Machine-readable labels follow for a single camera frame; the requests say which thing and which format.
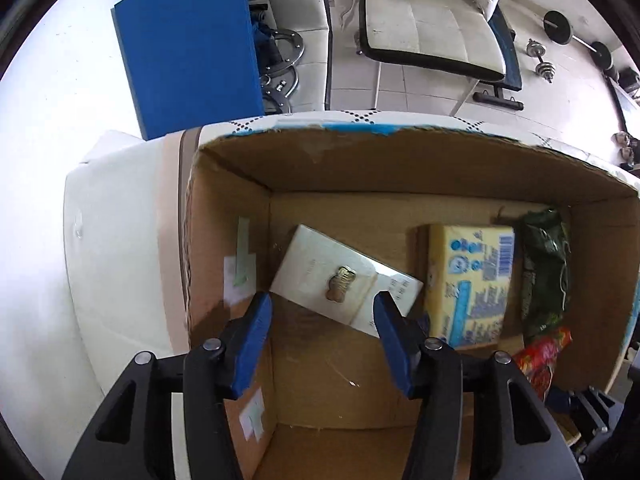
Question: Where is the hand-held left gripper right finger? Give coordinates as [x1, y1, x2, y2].
[373, 290, 586, 480]

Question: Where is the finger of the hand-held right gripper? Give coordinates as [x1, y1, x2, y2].
[546, 386, 617, 462]

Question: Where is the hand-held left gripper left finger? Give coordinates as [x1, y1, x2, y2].
[62, 291, 274, 480]

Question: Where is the brown cardboard box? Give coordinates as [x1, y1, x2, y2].
[184, 121, 640, 480]

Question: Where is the white packet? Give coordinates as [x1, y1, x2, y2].
[269, 223, 425, 337]

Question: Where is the red snack packet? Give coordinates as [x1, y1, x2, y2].
[512, 326, 573, 403]

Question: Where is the yellow and blue packet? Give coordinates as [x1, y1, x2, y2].
[424, 223, 516, 351]

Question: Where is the dark green packet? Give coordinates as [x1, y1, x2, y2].
[519, 208, 572, 337]

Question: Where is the white dotted cloth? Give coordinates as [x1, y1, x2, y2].
[197, 108, 640, 177]

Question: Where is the blue board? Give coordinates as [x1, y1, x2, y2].
[112, 0, 266, 141]

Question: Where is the chrome dumbbell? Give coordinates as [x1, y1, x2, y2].
[525, 38, 556, 84]

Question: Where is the white padded weight bench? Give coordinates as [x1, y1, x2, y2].
[353, 0, 525, 113]

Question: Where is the white leather sofa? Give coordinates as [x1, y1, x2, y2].
[244, 0, 333, 111]

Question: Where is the black plate barbell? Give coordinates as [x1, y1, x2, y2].
[542, 9, 627, 72]

